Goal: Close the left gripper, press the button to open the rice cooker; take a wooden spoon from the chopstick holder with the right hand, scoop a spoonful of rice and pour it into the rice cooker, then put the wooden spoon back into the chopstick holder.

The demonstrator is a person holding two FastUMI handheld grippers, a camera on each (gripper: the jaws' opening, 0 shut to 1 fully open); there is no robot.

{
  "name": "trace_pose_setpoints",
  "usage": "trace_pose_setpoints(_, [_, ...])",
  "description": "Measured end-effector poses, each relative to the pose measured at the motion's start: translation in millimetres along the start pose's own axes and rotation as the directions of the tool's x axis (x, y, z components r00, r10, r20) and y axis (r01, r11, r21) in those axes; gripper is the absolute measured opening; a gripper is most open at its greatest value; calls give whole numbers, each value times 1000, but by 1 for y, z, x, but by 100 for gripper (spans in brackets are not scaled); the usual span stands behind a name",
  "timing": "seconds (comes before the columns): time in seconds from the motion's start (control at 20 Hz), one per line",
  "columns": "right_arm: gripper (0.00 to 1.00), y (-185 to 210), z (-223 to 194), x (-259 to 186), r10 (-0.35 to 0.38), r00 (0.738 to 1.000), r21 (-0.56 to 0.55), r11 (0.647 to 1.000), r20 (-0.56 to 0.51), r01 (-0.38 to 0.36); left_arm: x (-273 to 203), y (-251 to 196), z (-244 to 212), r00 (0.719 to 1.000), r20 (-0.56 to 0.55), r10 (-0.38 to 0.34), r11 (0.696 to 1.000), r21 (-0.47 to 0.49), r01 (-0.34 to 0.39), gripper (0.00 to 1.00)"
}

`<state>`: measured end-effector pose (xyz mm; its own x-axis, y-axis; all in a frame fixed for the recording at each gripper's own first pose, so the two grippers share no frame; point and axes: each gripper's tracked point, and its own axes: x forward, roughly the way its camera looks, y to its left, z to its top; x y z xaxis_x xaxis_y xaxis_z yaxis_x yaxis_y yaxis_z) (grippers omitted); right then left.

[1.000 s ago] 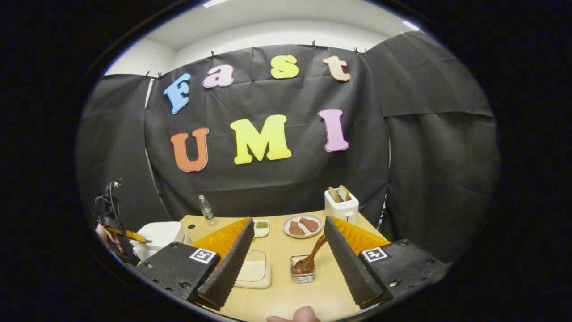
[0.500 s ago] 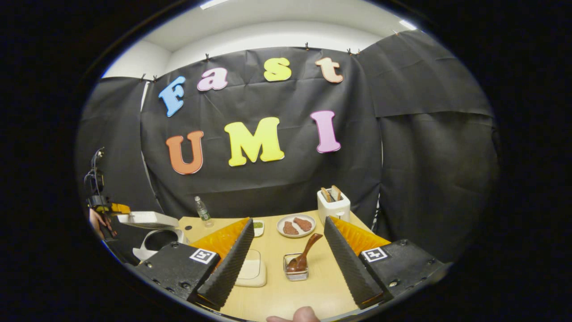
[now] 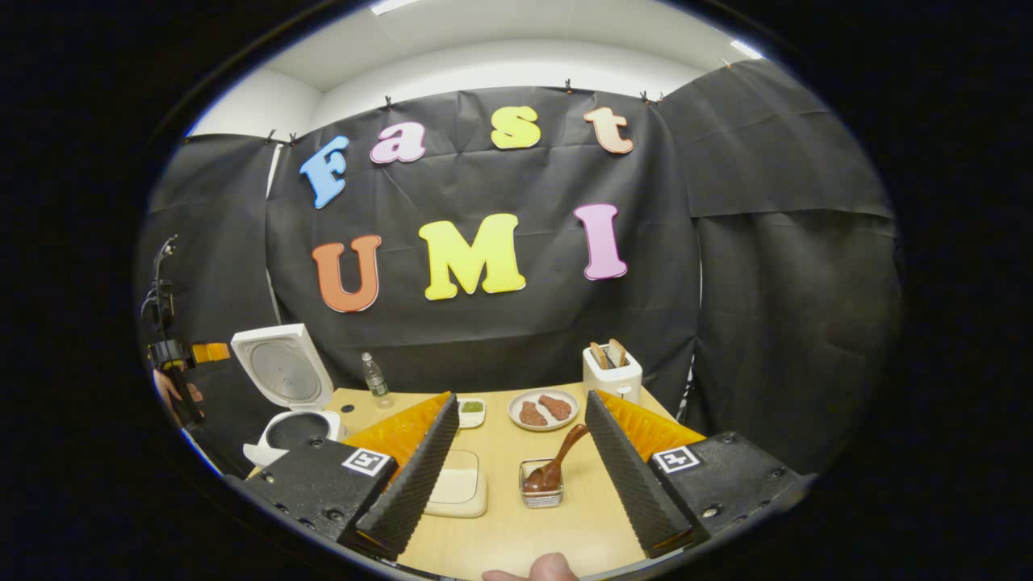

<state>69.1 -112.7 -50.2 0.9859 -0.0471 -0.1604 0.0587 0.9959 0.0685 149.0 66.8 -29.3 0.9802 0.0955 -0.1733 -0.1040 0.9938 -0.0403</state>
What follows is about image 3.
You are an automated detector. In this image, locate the black backdrop cloth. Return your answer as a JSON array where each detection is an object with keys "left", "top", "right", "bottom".
[{"left": 133, "top": 58, "right": 903, "bottom": 477}]

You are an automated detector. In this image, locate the white round plate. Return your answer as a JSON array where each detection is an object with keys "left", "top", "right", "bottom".
[{"left": 508, "top": 389, "right": 579, "bottom": 433}]

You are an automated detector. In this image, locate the clear water bottle green label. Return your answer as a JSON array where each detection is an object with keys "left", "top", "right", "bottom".
[{"left": 361, "top": 352, "right": 395, "bottom": 410}]

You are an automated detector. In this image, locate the metal wire chopstick holder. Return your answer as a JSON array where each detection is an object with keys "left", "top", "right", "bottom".
[{"left": 519, "top": 458, "right": 565, "bottom": 509}]

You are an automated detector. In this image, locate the brown wooden spoon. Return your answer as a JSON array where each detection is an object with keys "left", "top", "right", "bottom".
[{"left": 523, "top": 424, "right": 591, "bottom": 494}]

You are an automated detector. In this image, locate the clear box of rice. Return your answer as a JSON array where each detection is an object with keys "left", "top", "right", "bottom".
[{"left": 424, "top": 449, "right": 489, "bottom": 519}]

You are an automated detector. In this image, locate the white rice cooker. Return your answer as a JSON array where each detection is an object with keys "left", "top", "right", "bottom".
[{"left": 231, "top": 324, "right": 344, "bottom": 470}]

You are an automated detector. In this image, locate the white toaster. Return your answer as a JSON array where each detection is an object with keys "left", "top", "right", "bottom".
[{"left": 582, "top": 345, "right": 644, "bottom": 404}]

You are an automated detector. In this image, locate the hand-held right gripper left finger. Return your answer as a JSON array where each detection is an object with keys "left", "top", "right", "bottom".
[{"left": 224, "top": 392, "right": 461, "bottom": 559}]

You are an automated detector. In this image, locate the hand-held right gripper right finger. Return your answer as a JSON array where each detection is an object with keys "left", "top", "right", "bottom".
[{"left": 584, "top": 391, "right": 808, "bottom": 559}]

